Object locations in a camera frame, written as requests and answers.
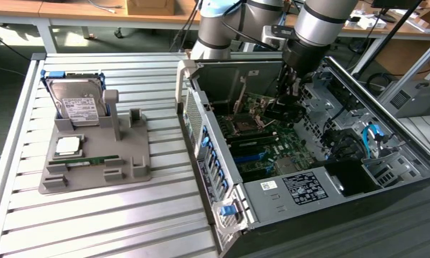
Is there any grey parts rack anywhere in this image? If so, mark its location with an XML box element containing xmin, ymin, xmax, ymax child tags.
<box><xmin>38</xmin><ymin>89</ymin><xmax>153</xmax><ymax>195</ymax></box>

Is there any aluminium profile frame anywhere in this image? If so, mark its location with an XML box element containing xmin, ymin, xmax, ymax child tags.
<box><xmin>378</xmin><ymin>45</ymin><xmax>430</xmax><ymax>97</ymax></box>

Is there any black wire bundle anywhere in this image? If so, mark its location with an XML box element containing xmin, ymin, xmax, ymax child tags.
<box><xmin>321</xmin><ymin>126</ymin><xmax>369</xmax><ymax>163</ymax></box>

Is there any wooden desk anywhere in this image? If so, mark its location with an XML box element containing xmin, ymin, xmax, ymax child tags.
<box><xmin>0</xmin><ymin>0</ymin><xmax>201</xmax><ymax>54</ymax></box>
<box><xmin>282</xmin><ymin>0</ymin><xmax>430</xmax><ymax>78</ymax></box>

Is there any grey power supply unit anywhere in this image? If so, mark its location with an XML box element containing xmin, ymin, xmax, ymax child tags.
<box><xmin>241</xmin><ymin>166</ymin><xmax>345</xmax><ymax>226</ymax></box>

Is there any grey tower computer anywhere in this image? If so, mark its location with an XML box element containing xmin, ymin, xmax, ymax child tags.
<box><xmin>378</xmin><ymin>79</ymin><xmax>430</xmax><ymax>119</ymax></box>

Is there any CPU socket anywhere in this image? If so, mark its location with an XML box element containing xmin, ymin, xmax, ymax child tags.
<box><xmin>231</xmin><ymin>114</ymin><xmax>265</xmax><ymax>134</ymax></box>

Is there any white cable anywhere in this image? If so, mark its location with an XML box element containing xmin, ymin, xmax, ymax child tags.
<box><xmin>86</xmin><ymin>0</ymin><xmax>125</xmax><ymax>14</ymax></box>

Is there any light blue wire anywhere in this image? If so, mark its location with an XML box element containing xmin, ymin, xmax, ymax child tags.
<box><xmin>361</xmin><ymin>121</ymin><xmax>385</xmax><ymax>160</ymax></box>

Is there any green RAM stick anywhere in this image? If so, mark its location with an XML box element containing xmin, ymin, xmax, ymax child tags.
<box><xmin>49</xmin><ymin>155</ymin><xmax>120</xmax><ymax>167</ymax></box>

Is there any green motherboard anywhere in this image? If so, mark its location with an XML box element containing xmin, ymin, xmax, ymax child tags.
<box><xmin>214</xmin><ymin>107</ymin><xmax>319</xmax><ymax>181</ymax></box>

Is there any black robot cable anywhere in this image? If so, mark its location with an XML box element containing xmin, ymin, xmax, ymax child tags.
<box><xmin>170</xmin><ymin>0</ymin><xmax>198</xmax><ymax>52</ymax></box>

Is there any graphics card with metal bracket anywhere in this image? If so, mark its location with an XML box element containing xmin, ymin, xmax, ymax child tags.
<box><xmin>234</xmin><ymin>76</ymin><xmax>305</xmax><ymax>123</ymax></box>

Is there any black cable coil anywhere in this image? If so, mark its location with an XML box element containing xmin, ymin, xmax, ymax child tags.
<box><xmin>363</xmin><ymin>72</ymin><xmax>395</xmax><ymax>94</ymax></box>

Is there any black monitor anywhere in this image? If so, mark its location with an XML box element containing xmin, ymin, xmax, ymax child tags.
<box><xmin>370</xmin><ymin>0</ymin><xmax>422</xmax><ymax>24</ymax></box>

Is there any open black PC case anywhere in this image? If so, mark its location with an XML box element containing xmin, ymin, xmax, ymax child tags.
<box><xmin>174</xmin><ymin>52</ymin><xmax>430</xmax><ymax>258</ymax></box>

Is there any black tripod pole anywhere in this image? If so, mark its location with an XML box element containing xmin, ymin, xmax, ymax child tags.
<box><xmin>350</xmin><ymin>0</ymin><xmax>422</xmax><ymax>78</ymax></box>

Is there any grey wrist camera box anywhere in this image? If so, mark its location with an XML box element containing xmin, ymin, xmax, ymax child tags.
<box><xmin>261</xmin><ymin>24</ymin><xmax>297</xmax><ymax>48</ymax></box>

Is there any dark RAM stick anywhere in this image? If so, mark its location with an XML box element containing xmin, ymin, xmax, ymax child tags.
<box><xmin>231</xmin><ymin>139</ymin><xmax>278</xmax><ymax>150</ymax></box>

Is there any blue expansion slot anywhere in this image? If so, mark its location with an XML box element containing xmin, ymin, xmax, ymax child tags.
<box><xmin>233</xmin><ymin>153</ymin><xmax>269</xmax><ymax>164</ymax></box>

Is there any small metal disk bay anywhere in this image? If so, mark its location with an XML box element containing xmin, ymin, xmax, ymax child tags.
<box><xmin>361</xmin><ymin>154</ymin><xmax>415</xmax><ymax>189</ymax></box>

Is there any brown cardboard box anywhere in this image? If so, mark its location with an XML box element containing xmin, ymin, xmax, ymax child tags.
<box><xmin>126</xmin><ymin>0</ymin><xmax>176</xmax><ymax>16</ymax></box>

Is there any hard disk in blue caddy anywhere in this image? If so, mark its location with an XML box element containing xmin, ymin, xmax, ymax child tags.
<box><xmin>41</xmin><ymin>69</ymin><xmax>108</xmax><ymax>127</ymax></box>

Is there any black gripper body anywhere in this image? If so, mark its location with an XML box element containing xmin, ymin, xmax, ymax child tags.
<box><xmin>281</xmin><ymin>40</ymin><xmax>330</xmax><ymax>79</ymax></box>

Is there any silver CPU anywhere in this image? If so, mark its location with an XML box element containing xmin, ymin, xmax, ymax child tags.
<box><xmin>54</xmin><ymin>137</ymin><xmax>84</xmax><ymax>157</ymax></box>

